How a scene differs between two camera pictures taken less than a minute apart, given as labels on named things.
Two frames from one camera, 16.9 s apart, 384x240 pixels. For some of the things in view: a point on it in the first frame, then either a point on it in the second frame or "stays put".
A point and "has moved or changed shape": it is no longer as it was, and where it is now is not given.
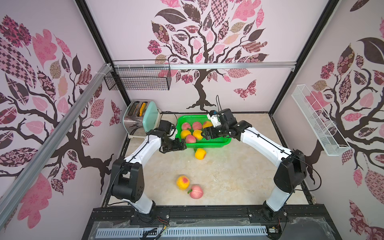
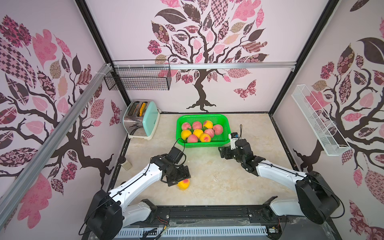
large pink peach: (197, 125) stays put
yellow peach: (184, 133) stays put
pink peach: (186, 125) stays put
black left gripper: (175, 147) to (183, 174)
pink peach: (190, 139) stays put
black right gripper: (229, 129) to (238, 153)
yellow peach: (197, 134) stays put
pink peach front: (196, 192) has moved or changed shape
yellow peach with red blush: (207, 124) stays put
